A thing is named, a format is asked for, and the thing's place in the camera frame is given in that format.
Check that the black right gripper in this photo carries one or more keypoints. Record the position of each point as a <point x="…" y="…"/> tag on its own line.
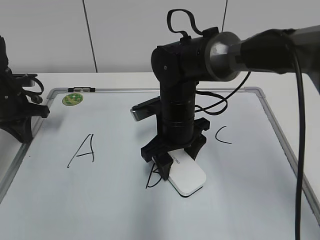
<point x="189" y="138"/>

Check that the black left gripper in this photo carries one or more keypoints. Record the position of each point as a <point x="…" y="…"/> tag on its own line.
<point x="17" y="105"/>

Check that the white whiteboard eraser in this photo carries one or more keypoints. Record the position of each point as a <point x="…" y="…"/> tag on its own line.
<point x="185" y="175"/>

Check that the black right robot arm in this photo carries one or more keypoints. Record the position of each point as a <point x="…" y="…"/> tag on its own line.
<point x="215" y="56"/>

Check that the green round magnet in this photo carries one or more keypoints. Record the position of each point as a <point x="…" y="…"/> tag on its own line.
<point x="72" y="99"/>

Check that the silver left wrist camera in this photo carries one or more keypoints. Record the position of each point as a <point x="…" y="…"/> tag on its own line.
<point x="26" y="79"/>

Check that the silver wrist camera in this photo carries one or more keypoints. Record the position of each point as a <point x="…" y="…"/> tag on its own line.
<point x="26" y="79"/>
<point x="146" y="109"/>

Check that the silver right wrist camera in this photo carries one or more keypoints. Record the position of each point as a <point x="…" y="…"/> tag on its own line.
<point x="146" y="109"/>

